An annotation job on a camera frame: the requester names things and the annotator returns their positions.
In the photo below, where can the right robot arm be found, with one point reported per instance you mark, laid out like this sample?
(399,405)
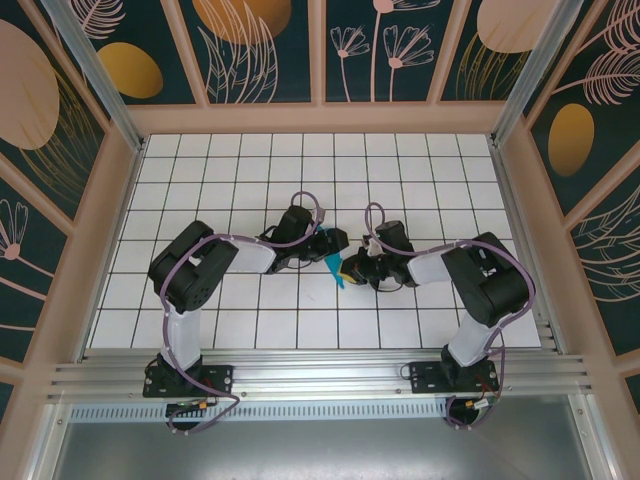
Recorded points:
(470,340)

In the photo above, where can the blue square paper sheet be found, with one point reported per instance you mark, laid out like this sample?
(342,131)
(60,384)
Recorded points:
(336,260)

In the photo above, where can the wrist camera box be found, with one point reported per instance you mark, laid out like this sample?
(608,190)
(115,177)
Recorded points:
(372,248)
(321,215)

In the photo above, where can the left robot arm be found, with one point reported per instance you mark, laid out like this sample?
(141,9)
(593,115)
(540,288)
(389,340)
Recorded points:
(182,330)

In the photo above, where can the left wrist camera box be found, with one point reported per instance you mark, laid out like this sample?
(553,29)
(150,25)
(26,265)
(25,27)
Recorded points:
(321,215)

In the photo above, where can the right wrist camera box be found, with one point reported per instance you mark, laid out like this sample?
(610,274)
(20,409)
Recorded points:
(372,248)

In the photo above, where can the aluminium mounting rail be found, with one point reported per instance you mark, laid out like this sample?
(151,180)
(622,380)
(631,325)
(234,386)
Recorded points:
(320,372)

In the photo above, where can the aluminium frame post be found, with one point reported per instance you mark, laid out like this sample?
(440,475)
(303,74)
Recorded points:
(100,85)
(530,75)

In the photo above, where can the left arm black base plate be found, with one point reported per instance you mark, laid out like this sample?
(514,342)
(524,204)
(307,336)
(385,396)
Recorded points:
(220,380)

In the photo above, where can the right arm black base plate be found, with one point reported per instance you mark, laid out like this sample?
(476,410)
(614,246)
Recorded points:
(425,377)

